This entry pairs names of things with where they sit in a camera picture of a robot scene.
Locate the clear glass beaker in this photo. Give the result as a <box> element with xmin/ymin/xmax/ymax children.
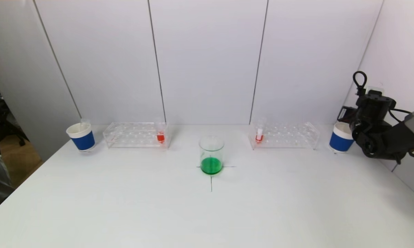
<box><xmin>199</xmin><ymin>136</ymin><xmax>225</xmax><ymax>175</ymax></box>

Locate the red pigment test tube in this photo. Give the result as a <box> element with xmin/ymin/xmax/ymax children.
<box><xmin>154</xmin><ymin>117</ymin><xmax>167</xmax><ymax>145</ymax></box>

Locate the white labelled red pigment tube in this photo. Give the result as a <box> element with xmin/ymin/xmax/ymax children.
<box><xmin>255</xmin><ymin>117</ymin><xmax>267</xmax><ymax>144</ymax></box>

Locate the clear acrylic test tube rack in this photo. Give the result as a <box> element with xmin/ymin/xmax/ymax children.
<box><xmin>103</xmin><ymin>122</ymin><xmax>170</xmax><ymax>149</ymax></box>
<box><xmin>248</xmin><ymin>122</ymin><xmax>320</xmax><ymax>151</ymax></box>

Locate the blue white paper cup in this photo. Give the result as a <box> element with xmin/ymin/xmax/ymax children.
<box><xmin>329</xmin><ymin>121</ymin><xmax>356</xmax><ymax>154</ymax></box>
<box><xmin>66</xmin><ymin>122</ymin><xmax>96</xmax><ymax>152</ymax></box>

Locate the black office chair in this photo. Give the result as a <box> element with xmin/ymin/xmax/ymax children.
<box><xmin>0</xmin><ymin>69</ymin><xmax>25</xmax><ymax>147</ymax></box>

